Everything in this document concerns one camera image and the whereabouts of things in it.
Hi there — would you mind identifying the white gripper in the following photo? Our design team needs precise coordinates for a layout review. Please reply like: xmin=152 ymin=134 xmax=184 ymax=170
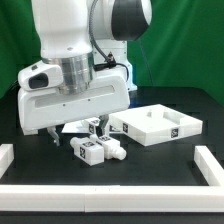
xmin=18 ymin=61 xmax=130 ymax=146

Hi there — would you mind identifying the white square tabletop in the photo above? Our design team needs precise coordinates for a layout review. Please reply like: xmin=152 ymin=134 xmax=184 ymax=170
xmin=109 ymin=104 xmax=203 ymax=146

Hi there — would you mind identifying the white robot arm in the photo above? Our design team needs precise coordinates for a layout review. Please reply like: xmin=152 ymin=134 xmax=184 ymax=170
xmin=18 ymin=0 xmax=152 ymax=143

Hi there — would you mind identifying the white tag sheet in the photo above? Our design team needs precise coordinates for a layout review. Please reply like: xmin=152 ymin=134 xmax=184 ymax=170
xmin=62 ymin=120 xmax=88 ymax=133

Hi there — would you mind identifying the white U-shaped fence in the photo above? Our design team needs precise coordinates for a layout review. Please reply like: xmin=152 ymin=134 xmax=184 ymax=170
xmin=0 ymin=146 xmax=224 ymax=212

